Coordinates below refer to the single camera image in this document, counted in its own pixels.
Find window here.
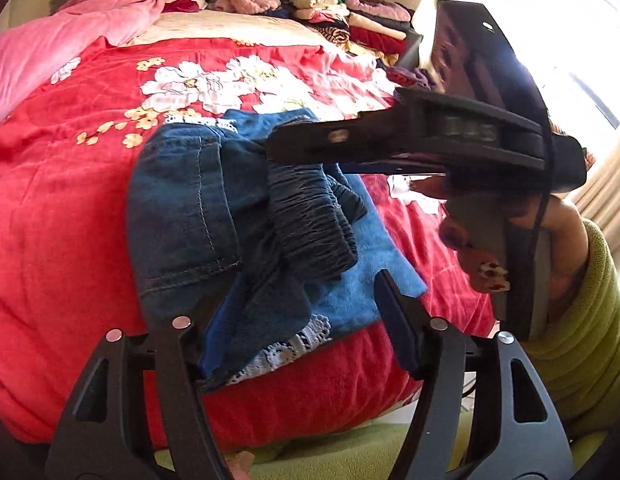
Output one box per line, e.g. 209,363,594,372
550,0,620,132

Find person's right hand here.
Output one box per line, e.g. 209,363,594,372
407,175,591,326

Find cream bed sheet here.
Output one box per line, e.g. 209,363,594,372
124,9,343,55

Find white pillow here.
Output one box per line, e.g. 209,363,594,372
161,0,209,14

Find pile of folded clothes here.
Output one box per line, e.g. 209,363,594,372
269,0,417,59

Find cream curtain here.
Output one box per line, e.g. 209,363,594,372
570,125,620,262

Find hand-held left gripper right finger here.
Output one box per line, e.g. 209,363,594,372
372,269,576,480

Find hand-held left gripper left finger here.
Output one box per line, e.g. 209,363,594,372
45,292,241,480

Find purple clothes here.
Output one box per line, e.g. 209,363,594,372
386,66,439,92

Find blue denim garment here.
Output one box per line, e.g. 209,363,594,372
126,107,429,394

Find dark bed frame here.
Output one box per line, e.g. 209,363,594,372
394,29,425,69

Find red floral blanket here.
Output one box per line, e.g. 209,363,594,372
0,35,497,453

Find person's left hand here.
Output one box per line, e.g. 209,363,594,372
225,450,257,480

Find person's green fleece garment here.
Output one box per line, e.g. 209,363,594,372
154,419,608,480

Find person's right forearm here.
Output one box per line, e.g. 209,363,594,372
519,217,620,427

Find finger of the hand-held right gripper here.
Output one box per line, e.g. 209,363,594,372
340,161,448,177
266,109,416,167

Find pink quilt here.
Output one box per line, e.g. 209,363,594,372
0,0,172,132

